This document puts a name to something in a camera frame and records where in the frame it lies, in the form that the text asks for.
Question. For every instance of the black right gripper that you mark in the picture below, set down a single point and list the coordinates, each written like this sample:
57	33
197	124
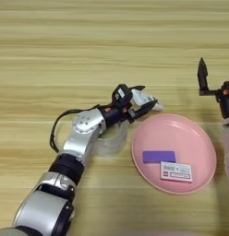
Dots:
227	103

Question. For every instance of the white remote control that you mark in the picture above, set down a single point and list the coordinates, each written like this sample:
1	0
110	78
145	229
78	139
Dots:
141	96

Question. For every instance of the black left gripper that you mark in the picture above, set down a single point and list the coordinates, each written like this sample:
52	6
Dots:
116	113

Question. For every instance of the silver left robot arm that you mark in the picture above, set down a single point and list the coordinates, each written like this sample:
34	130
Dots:
82	132

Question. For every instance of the small white pink box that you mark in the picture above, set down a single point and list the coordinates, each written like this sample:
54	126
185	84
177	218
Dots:
176	171

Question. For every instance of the purple rectangular block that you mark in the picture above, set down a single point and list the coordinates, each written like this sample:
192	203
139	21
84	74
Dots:
159	156

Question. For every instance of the pink round plate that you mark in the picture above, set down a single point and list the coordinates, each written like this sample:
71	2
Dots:
178	135

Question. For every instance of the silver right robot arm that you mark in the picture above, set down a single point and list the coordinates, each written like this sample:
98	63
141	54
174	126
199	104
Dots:
227	147

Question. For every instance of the clear tape roll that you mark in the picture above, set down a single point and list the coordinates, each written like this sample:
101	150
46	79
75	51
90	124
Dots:
114	144

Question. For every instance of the left gripper small black box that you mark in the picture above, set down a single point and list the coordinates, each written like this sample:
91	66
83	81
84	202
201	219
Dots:
121	93

